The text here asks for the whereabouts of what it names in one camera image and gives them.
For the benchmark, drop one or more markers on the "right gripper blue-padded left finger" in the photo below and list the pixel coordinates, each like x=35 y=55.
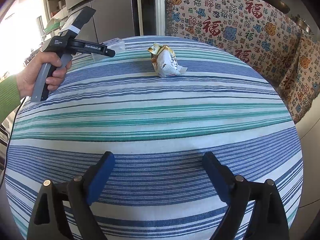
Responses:
x=48 y=218

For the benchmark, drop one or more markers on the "grey refrigerator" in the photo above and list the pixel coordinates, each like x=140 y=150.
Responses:
x=112 y=18

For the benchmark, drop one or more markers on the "white kitchen counter cabinet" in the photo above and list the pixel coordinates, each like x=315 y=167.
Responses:
x=308 y=131

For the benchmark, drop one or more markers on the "patterned fu character cloth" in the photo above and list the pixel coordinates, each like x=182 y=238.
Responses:
x=261 y=36

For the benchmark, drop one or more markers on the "storage shelf rack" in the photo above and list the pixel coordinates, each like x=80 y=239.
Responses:
x=55 y=15

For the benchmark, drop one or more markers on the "clear plastic box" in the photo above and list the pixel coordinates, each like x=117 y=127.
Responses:
x=115 y=44

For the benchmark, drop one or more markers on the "steel pot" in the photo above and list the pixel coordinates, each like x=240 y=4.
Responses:
x=302 y=24

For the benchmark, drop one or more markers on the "blue green striped tablecloth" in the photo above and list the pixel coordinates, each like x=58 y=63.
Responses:
x=158 y=130

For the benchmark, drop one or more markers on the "green sleeve forearm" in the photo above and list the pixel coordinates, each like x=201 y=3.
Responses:
x=9 y=97

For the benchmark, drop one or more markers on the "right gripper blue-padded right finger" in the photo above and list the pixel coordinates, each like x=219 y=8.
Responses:
x=268 y=219

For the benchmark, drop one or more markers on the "gold white wrapper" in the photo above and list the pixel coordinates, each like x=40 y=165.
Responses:
x=164 y=61

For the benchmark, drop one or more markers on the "dark wok pan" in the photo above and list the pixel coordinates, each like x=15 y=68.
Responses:
x=280 y=5

